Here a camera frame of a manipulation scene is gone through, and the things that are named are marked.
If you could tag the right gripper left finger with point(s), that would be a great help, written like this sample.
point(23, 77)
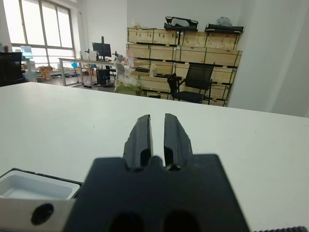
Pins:
point(138, 142)

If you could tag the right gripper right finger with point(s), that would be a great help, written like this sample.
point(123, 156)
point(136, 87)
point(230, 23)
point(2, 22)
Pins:
point(176, 142)

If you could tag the white desktop box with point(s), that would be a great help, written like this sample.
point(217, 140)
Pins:
point(93, 55)

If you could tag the black box base white insert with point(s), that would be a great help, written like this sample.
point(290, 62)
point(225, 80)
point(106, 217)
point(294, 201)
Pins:
point(36, 186)

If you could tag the orange cardboard box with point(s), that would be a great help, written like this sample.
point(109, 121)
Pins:
point(46, 72)

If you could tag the wooden shipping crate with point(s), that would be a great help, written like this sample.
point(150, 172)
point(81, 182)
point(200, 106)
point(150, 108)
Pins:
point(157, 94)
point(159, 67)
point(144, 36)
point(217, 39)
point(154, 52)
point(217, 102)
point(224, 72)
point(217, 56)
point(154, 83)
point(222, 90)

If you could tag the olive green sack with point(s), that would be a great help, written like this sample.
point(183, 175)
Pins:
point(128, 88)

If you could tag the black mesh folding chair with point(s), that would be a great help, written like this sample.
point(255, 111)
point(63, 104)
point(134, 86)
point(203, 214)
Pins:
point(199, 75)

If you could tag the black PC tower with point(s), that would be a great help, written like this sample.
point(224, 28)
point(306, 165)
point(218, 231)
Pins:
point(103, 76)

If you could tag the white plastic chair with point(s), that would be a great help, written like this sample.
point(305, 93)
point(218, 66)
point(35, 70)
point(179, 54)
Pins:
point(120, 70)

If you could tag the pink and white package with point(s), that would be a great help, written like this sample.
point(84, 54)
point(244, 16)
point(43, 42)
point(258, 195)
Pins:
point(130, 59)

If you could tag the small black desktop device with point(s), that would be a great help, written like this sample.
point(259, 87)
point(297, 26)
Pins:
point(118, 56)

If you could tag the black computer monitor on stand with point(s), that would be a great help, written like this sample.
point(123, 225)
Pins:
point(102, 48)

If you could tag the black case with white goggles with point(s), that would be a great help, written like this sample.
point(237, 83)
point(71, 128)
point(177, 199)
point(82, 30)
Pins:
point(179, 24)

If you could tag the flat black case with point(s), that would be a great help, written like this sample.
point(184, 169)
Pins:
point(224, 28)

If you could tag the grey plastic bag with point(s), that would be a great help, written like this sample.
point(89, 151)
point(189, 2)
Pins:
point(224, 21)

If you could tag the light blue screen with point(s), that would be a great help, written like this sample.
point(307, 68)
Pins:
point(26, 52)

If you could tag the black fabric office chair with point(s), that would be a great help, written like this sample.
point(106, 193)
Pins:
point(10, 67)

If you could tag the large grid window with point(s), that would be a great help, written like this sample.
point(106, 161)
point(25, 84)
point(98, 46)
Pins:
point(33, 24)

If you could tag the tan top white-frame desk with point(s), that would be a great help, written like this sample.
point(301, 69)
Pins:
point(84, 60)

